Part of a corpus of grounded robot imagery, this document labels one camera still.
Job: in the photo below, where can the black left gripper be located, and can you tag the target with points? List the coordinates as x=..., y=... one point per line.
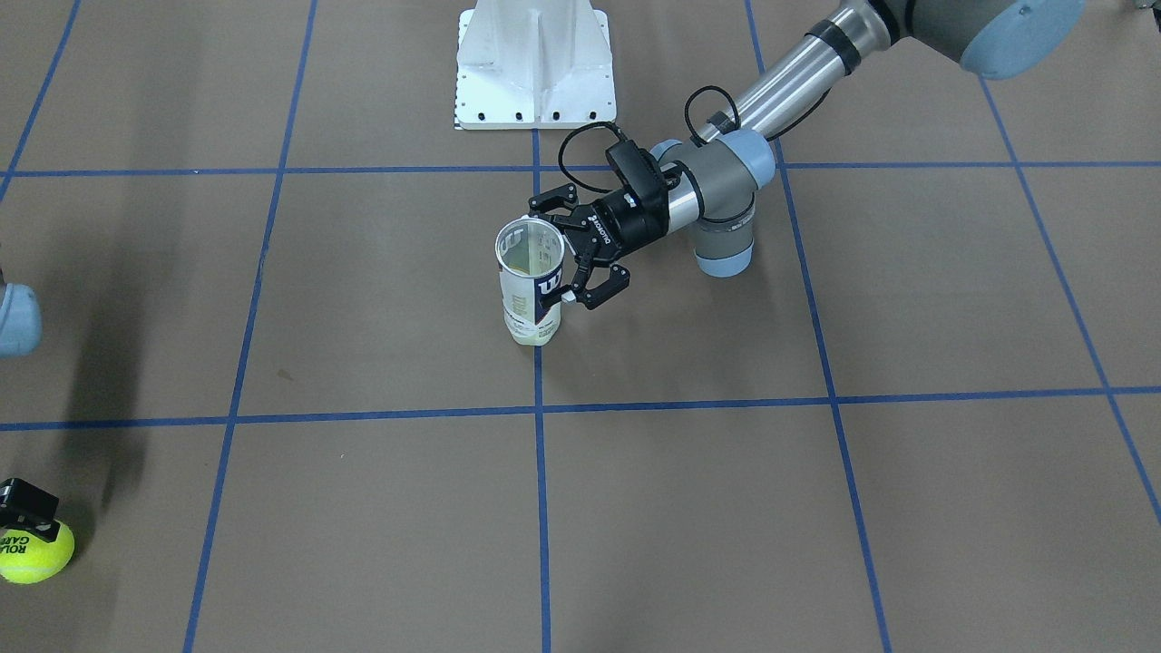
x=624, y=222

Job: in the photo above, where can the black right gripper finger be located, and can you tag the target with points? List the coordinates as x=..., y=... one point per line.
x=30, y=509

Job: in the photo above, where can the yellow tennis ball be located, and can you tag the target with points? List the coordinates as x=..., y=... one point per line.
x=26, y=559

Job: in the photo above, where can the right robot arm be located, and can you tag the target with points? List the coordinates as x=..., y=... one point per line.
x=21, y=322

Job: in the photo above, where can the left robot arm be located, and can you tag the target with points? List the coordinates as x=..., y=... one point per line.
x=710, y=181

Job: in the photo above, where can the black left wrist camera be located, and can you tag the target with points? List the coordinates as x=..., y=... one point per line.
x=640, y=174

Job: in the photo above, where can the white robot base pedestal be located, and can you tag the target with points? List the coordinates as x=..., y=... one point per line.
x=533, y=65

